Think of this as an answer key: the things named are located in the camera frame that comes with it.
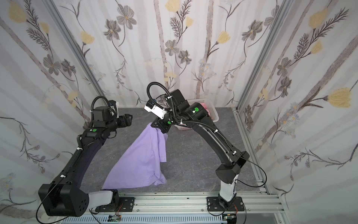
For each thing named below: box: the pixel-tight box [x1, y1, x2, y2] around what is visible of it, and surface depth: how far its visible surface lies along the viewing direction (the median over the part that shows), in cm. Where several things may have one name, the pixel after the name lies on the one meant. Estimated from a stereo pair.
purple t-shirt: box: [102, 122, 168, 190], surface depth 68 cm
